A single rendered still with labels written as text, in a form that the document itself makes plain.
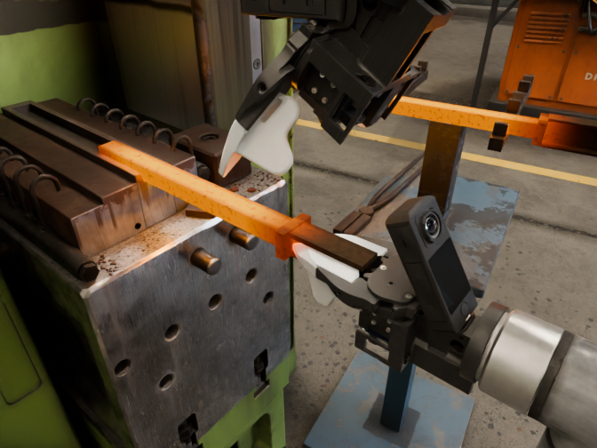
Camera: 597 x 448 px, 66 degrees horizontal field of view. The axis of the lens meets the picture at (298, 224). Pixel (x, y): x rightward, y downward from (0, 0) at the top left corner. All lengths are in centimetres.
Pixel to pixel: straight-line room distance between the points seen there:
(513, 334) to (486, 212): 68
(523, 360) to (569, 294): 182
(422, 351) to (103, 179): 47
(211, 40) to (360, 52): 55
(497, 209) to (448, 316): 70
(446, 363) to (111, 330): 42
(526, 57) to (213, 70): 322
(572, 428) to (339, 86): 30
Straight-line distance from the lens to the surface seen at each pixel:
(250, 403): 106
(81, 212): 65
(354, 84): 34
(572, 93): 396
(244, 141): 39
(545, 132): 79
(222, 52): 91
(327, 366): 167
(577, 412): 41
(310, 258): 46
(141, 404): 80
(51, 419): 101
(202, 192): 58
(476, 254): 93
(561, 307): 213
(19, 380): 92
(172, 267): 68
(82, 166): 74
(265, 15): 41
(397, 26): 34
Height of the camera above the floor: 129
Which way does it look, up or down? 34 degrees down
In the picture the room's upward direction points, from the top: straight up
